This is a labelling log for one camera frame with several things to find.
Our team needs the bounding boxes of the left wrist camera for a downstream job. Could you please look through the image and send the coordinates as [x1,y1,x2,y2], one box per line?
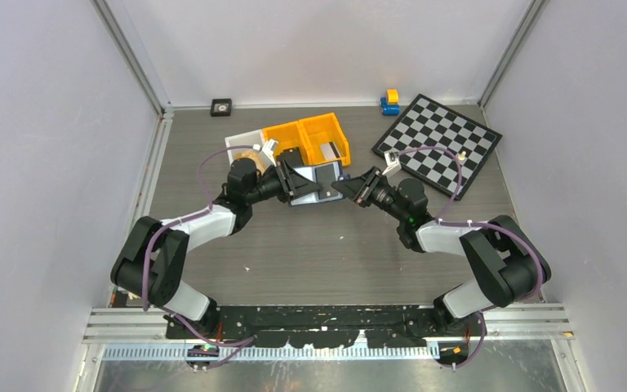
[253,139,278,167]

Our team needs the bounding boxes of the black white chessboard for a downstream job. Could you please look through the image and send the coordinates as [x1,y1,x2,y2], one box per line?
[371,94,502,201]

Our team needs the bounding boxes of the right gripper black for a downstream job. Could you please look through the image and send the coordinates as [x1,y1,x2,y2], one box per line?
[331,167,408,223]

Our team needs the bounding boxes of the orange plastic bin left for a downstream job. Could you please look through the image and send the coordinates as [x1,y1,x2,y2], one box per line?
[262,120,313,165]

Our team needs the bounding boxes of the small black square device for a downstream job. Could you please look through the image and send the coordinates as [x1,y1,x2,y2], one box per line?
[210,98,233,117]

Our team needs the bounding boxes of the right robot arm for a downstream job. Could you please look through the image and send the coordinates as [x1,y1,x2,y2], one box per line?
[331,167,551,336]

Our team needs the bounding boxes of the black object in bin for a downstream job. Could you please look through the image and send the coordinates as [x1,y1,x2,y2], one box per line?
[276,147,305,167]

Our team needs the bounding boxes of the card in orange bin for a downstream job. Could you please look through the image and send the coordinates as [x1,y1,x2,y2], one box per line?
[319,141,342,162]

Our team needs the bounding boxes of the white plastic bin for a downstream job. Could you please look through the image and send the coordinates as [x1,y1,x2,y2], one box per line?
[225,129,265,163]

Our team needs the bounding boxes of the orange plastic bin right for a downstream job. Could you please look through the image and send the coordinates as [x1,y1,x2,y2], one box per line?
[300,113,352,167]

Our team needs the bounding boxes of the orange plastic bin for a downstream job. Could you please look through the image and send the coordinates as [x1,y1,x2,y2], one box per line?
[300,113,352,167]
[262,120,313,165]

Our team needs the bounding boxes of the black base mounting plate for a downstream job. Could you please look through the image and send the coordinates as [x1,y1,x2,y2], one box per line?
[165,305,482,349]

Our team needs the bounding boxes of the dark credit card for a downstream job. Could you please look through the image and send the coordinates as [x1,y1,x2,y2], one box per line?
[314,163,339,200]

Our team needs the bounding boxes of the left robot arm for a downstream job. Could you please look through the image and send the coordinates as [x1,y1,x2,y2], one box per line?
[110,158,322,338]

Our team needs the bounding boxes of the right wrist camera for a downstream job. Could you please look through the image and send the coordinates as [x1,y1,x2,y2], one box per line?
[383,149,401,177]

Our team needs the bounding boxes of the tan items in white bin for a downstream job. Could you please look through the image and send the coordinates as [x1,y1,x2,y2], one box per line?
[234,149,266,175]

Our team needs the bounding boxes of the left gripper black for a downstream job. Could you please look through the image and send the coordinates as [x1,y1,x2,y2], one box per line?
[247,159,320,206]

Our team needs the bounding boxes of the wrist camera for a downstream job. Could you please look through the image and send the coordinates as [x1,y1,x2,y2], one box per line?
[383,149,401,177]
[253,139,278,167]

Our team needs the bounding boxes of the blue leather card holder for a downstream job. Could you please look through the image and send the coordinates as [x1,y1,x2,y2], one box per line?
[288,161,344,207]

